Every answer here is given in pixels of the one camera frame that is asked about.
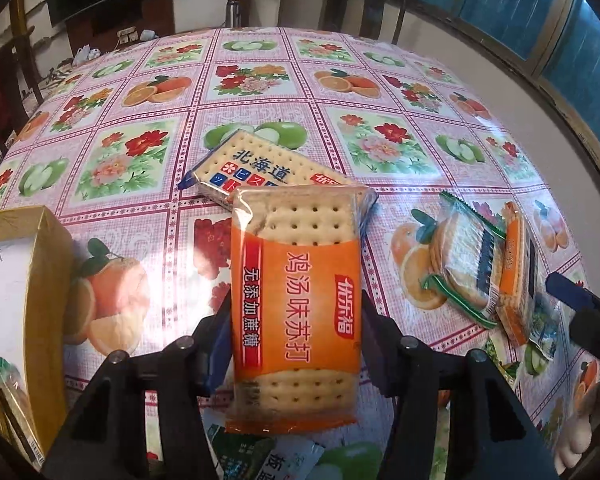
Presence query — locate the fruit and flower printed tablecloth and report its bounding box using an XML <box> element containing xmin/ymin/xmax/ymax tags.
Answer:
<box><xmin>0</xmin><ymin>27</ymin><xmax>600</xmax><ymax>480</ymax></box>

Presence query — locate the small green snack packet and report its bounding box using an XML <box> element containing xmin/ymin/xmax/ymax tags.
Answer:
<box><xmin>215</xmin><ymin>435</ymin><xmax>281</xmax><ymax>480</ymax></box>

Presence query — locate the small white snack packet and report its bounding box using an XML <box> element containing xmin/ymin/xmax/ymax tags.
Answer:
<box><xmin>260</xmin><ymin>437</ymin><xmax>326</xmax><ymax>480</ymax></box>

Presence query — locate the blue cracker packet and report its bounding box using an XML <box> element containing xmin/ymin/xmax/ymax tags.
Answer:
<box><xmin>177</xmin><ymin>129</ymin><xmax>353</xmax><ymax>211</ymax></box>

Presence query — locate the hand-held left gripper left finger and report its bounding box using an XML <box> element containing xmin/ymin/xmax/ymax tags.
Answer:
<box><xmin>40</xmin><ymin>287</ymin><xmax>233</xmax><ymax>480</ymax></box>

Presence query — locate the dark wooden chair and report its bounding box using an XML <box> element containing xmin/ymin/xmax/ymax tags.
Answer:
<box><xmin>325</xmin><ymin>0</ymin><xmax>413</xmax><ymax>46</ymax></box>
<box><xmin>0</xmin><ymin>40</ymin><xmax>46</xmax><ymax>156</ymax></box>

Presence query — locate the small orange cracker packet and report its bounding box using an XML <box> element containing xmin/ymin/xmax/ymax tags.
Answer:
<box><xmin>225</xmin><ymin>185</ymin><xmax>378</xmax><ymax>436</ymax></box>

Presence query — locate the green cracker packet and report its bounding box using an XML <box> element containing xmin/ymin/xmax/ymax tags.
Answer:
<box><xmin>420</xmin><ymin>191</ymin><xmax>508</xmax><ymax>330</ymax></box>

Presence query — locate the yellow cardboard box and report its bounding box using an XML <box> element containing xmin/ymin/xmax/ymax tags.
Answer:
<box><xmin>0</xmin><ymin>205</ymin><xmax>76</xmax><ymax>461</ymax></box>

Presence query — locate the large orange cracker packet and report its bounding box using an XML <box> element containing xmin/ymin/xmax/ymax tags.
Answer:
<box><xmin>495</xmin><ymin>202</ymin><xmax>543</xmax><ymax>348</ymax></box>

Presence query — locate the dark wooden television cabinet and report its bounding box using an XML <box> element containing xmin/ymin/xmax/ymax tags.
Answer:
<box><xmin>62</xmin><ymin>0</ymin><xmax>176</xmax><ymax>58</ymax></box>

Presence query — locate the blue glass window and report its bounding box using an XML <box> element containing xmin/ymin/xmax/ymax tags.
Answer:
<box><xmin>410</xmin><ymin>0</ymin><xmax>600</xmax><ymax>171</ymax></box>

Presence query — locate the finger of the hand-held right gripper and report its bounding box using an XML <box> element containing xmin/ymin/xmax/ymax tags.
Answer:
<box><xmin>545</xmin><ymin>271</ymin><xmax>600</xmax><ymax>321</ymax></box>

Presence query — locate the green-edged clear cracker packet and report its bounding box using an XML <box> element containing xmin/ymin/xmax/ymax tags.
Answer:
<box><xmin>0</xmin><ymin>355</ymin><xmax>46</xmax><ymax>456</ymax></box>

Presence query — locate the white dried plum packet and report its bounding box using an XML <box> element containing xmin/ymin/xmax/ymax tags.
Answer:
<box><xmin>525</xmin><ymin>305</ymin><xmax>561</xmax><ymax>363</ymax></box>

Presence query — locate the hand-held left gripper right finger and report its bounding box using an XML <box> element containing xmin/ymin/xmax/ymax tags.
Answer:
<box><xmin>360</xmin><ymin>287</ymin><xmax>561</xmax><ymax>480</ymax></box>

